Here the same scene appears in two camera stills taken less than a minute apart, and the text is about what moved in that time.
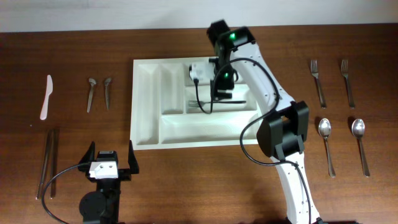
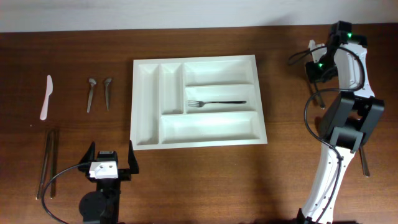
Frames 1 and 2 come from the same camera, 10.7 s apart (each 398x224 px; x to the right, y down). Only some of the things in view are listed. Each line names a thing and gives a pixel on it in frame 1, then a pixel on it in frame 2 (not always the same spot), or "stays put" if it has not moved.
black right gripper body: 224,94 to 315,71
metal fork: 195,103 stays put
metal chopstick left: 44,165 stays put
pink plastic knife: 43,115 stays put
